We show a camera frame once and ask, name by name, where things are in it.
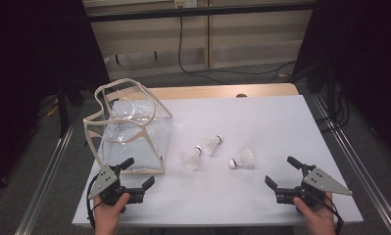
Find black curtain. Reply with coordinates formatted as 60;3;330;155
0;0;111;197
292;0;391;161

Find black stand pole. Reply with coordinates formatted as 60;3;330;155
57;77;70;138

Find clear plastic bag beige trim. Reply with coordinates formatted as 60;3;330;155
82;77;173;175

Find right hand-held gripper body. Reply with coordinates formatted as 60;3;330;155
274;164;354;209

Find person's left hand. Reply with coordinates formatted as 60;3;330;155
93;193;131;228

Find black floor cables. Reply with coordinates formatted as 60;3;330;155
315;82;351;133

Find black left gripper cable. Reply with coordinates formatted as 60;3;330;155
85;172;102;229

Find person's right hand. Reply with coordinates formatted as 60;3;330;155
293;191;336;235

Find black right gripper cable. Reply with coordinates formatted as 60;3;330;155
310;190;345;235

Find black frame bar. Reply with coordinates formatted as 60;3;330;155
84;2;318;24

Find white wall socket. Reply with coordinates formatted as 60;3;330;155
173;0;198;9

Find black power cable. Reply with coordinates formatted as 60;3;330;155
177;16;297;85

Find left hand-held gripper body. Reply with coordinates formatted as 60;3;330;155
87;164;146;208

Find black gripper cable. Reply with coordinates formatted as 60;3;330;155
310;190;345;235
85;172;102;229

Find aluminium floor rail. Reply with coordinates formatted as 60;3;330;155
15;125;76;235
312;96;391;235

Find white feather shuttlecock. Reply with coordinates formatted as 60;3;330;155
228;148;257;170
201;134;223;157
180;145;203;170

